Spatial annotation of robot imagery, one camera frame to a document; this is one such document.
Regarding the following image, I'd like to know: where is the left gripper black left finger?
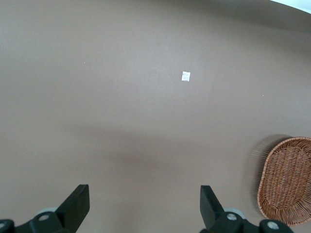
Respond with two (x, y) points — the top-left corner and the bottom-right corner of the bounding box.
(17, 184), (90, 233)

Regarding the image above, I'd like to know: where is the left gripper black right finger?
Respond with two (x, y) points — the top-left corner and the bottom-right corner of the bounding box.
(200, 185), (259, 233)

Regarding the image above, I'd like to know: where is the oval brown wicker basket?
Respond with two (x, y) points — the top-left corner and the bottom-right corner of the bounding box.
(257, 136), (311, 226)

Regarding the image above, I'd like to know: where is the brown table cover sheet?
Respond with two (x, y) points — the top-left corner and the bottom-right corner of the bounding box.
(0, 0), (311, 233)

